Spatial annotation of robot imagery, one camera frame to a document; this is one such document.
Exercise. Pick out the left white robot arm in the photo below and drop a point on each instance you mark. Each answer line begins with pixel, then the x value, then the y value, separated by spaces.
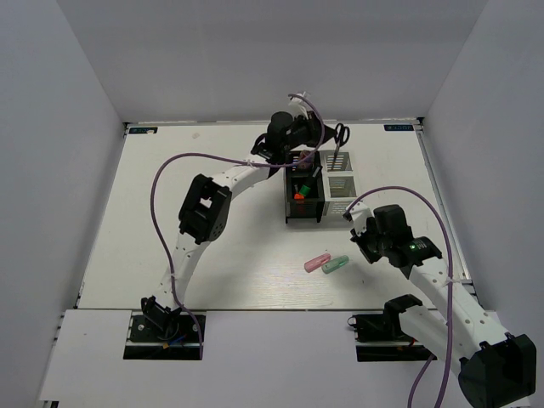
pixel 203 215

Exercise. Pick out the green translucent small case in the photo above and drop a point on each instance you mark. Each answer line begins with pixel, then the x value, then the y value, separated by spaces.
pixel 334 264

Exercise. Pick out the white slotted pen holder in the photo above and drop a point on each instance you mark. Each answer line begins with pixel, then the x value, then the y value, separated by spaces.
pixel 340 181

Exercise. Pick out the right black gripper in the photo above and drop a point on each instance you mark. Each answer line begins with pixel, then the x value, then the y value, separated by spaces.
pixel 360 239

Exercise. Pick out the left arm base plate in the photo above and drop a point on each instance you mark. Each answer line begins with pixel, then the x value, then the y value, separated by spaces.
pixel 179 342

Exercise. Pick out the pink translucent small case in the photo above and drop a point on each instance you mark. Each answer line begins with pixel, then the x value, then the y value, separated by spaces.
pixel 316 263

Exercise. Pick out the green cap black highlighter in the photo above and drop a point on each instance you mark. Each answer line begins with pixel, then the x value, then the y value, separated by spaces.
pixel 309 181

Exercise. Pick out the left blue corner label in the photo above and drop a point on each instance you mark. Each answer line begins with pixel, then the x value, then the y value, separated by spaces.
pixel 142 130

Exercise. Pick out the clear tube of crayons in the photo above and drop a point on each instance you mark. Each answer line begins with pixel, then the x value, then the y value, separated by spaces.
pixel 305 161

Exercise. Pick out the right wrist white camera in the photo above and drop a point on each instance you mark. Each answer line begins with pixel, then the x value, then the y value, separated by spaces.
pixel 357 214

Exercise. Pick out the right blue corner label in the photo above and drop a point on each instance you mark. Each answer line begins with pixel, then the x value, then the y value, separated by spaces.
pixel 398 127

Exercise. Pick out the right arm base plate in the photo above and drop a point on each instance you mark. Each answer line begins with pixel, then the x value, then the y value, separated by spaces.
pixel 375 343

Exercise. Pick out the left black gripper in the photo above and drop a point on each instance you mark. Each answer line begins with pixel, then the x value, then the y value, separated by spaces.
pixel 313 124

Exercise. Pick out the black handled scissors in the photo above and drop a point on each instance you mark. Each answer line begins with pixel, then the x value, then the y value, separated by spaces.
pixel 341 139

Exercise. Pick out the blue corner label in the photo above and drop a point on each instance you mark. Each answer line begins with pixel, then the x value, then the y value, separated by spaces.
pixel 398 127
pixel 142 130

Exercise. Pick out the black slotted pen holder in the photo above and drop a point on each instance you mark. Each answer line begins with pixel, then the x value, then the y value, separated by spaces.
pixel 311 206

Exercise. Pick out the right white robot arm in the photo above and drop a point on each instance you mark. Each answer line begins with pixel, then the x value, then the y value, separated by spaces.
pixel 494 368

